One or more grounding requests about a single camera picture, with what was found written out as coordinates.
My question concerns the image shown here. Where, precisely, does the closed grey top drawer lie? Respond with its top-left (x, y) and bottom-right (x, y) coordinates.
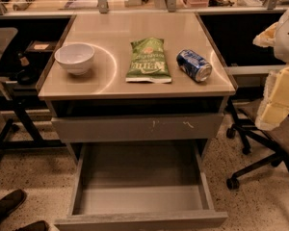
top-left (52, 113), bottom-right (223, 142)

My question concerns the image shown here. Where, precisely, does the green chip bag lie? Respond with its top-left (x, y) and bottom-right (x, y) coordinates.
top-left (125, 38), bottom-right (172, 84)

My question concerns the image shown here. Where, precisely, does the black shoe lower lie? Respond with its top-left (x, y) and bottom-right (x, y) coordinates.
top-left (15, 220), bottom-right (49, 231)

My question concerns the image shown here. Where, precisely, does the black shoe upper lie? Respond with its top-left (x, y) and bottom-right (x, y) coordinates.
top-left (0, 189), bottom-right (26, 222)

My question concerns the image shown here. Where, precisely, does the white bowl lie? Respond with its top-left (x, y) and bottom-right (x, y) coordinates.
top-left (55, 43), bottom-right (95, 75)

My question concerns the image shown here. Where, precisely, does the black office chair right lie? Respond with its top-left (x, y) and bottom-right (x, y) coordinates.
top-left (226, 86), bottom-right (289, 190)

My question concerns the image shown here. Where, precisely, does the open grey middle drawer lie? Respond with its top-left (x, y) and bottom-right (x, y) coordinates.
top-left (54, 141), bottom-right (229, 231)

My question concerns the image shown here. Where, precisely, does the black shoe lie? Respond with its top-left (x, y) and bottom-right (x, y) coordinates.
top-left (0, 189), bottom-right (26, 222)
top-left (15, 220), bottom-right (49, 231)

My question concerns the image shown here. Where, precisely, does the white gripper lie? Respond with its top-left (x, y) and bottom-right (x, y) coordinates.
top-left (252, 9), bottom-right (289, 131)

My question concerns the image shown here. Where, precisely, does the blue pepsi can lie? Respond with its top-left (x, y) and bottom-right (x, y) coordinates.
top-left (176, 49), bottom-right (213, 83)

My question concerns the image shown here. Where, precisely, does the grey drawer cabinet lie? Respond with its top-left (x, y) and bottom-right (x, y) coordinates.
top-left (35, 11), bottom-right (239, 166)

